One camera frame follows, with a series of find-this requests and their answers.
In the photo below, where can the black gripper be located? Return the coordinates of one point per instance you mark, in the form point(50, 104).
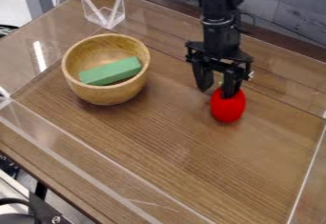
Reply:
point(225, 62)

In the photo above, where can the red plush fruit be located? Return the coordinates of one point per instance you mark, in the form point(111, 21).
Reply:
point(227, 109)

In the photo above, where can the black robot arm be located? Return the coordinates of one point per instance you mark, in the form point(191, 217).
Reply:
point(217, 52)

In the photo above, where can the wooden bowl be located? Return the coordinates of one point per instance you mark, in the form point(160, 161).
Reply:
point(99, 50)

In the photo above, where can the green rectangular block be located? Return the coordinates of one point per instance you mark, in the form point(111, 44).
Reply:
point(112, 72)

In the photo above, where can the clear acrylic tray enclosure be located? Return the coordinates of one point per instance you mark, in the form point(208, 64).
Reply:
point(153, 161)

